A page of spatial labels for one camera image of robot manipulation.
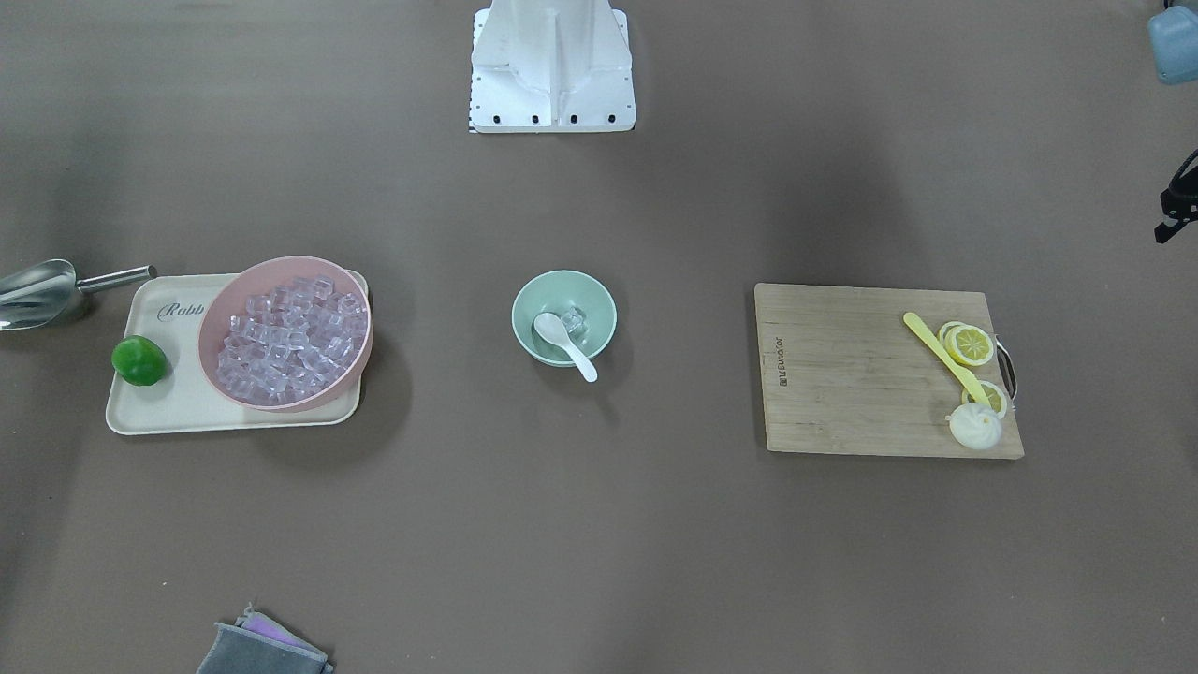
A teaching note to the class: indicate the clear ice cube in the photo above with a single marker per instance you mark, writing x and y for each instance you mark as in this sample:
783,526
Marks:
575,321

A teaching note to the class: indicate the lemon slice upper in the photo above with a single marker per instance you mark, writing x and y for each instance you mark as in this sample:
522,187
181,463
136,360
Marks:
967,344

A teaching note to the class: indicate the mint green bowl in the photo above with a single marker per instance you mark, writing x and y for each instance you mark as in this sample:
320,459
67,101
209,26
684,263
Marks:
561,292

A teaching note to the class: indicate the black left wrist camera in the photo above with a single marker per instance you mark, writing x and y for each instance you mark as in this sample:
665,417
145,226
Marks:
1178,201

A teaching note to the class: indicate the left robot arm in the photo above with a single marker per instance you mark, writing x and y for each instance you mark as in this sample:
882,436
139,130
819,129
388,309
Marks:
1173,40

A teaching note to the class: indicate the green lime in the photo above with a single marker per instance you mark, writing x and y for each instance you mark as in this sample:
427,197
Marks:
139,361

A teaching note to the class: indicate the pink bowl of ice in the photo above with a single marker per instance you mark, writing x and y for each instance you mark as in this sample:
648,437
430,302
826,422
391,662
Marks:
286,336

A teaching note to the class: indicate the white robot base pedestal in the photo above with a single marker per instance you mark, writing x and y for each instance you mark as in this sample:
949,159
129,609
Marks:
539,67

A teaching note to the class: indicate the metal ice scoop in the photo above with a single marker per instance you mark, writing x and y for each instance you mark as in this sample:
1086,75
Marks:
52,293

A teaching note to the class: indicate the white ceramic spoon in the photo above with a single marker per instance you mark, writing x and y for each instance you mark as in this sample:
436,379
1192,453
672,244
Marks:
552,330

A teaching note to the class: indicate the yellow plastic knife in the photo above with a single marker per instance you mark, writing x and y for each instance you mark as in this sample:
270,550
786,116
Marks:
964,377

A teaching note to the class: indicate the grey folded cloth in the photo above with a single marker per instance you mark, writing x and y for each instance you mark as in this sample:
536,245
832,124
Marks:
257,643

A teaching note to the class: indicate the cream rectangular serving tray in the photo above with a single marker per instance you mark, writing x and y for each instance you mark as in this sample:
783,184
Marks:
169,311

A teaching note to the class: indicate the bamboo cutting board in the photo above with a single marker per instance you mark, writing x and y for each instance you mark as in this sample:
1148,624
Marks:
841,374

